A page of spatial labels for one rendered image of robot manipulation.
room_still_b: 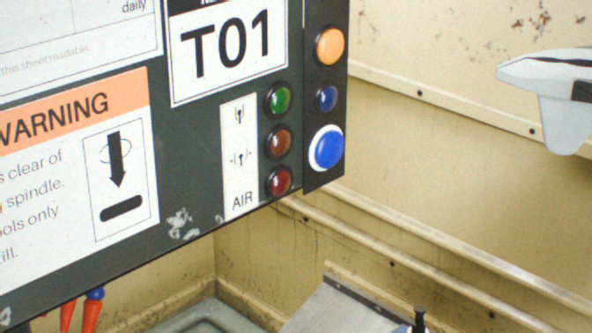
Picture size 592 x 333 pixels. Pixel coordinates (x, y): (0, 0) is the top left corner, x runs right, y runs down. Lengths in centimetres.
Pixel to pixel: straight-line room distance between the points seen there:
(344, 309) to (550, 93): 129
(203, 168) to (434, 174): 102
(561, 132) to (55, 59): 32
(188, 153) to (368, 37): 103
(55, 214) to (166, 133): 8
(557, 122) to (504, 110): 83
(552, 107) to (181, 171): 24
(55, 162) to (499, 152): 105
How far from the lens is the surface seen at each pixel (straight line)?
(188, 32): 51
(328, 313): 182
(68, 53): 47
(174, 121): 52
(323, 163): 63
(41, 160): 48
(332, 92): 61
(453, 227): 157
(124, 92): 49
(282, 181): 60
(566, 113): 58
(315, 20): 59
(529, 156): 142
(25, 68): 46
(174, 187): 54
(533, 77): 57
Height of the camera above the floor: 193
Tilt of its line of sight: 28 degrees down
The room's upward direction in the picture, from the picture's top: straight up
